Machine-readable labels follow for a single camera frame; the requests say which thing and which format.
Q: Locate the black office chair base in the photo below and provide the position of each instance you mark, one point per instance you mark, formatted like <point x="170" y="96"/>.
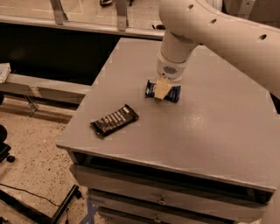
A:
<point x="4" y="147"/>

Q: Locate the metal window frame rail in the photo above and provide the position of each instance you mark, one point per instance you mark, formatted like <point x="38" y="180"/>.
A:
<point x="131" y="18"/>

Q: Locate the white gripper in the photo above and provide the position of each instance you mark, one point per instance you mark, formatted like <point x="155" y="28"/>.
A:
<point x="170" y="70"/>

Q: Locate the blue rxbar blueberry bar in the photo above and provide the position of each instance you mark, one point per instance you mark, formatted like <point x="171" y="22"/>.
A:
<point x="172" y="96"/>

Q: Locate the black rxbar snack bar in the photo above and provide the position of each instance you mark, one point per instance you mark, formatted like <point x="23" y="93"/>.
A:
<point x="115" y="121"/>

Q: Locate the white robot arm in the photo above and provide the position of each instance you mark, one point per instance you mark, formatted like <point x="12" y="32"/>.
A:
<point x="252" y="48"/>

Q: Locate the grey metal bench rail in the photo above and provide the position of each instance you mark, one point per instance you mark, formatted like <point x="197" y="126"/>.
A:
<point x="32" y="87"/>

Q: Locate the black floor stand frame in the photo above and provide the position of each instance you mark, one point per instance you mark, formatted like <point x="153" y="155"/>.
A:
<point x="34" y="214"/>

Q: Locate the grey drawer cabinet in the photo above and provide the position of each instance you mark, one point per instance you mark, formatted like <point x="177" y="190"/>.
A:
<point x="210" y="158"/>

